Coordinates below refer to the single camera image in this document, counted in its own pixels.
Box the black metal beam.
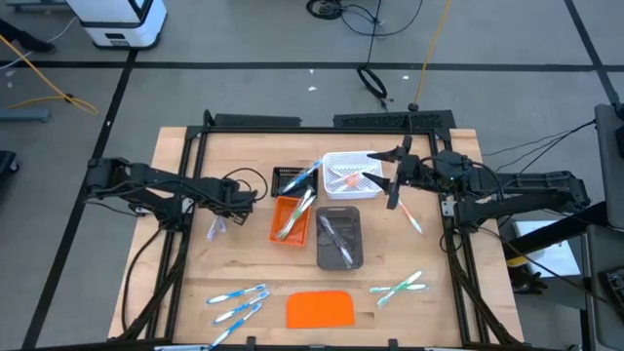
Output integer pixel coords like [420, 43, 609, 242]
[506, 199, 610, 259]

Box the smoky grey translucent tray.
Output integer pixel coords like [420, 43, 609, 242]
[315, 205, 365, 271]

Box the white Trossen mobile base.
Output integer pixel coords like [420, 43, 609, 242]
[64, 0, 169, 52]

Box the grey metal desk foot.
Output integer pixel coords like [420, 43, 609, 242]
[4, 0, 69, 14]
[0, 107, 52, 124]

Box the black plastic basket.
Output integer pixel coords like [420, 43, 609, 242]
[270, 165, 321, 199]

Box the black glove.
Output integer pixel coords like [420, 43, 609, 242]
[510, 265, 550, 294]

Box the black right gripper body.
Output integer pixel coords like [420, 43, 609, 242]
[386, 134, 431, 212]

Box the grey cabinet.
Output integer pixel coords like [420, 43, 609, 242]
[593, 101, 624, 230]

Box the silver aluminium profile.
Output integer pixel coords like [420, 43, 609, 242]
[153, 343, 212, 351]

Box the plain black box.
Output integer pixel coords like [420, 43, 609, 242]
[203, 109, 302, 130]

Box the coiled black cable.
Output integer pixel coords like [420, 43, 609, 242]
[355, 0, 392, 111]

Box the perforated black box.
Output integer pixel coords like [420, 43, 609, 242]
[332, 109, 457, 132]

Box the yellow cable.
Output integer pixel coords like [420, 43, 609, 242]
[0, 33, 100, 118]
[411, 0, 453, 109]

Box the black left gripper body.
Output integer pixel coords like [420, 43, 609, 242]
[213, 177, 259, 226]

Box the black aluminium table frame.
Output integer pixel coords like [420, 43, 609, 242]
[109, 109, 527, 351]

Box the grey equipment block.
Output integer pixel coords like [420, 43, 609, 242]
[582, 223, 624, 351]

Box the black cable bundle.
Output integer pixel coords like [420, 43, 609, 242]
[304, 0, 425, 39]

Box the white panel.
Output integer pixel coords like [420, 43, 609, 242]
[514, 218, 570, 279]

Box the white plastic basket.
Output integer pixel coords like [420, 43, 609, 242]
[321, 150, 385, 201]

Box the orange plastic basket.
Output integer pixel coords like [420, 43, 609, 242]
[269, 195, 313, 248]

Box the orange flat lid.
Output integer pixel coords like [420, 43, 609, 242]
[285, 290, 356, 330]

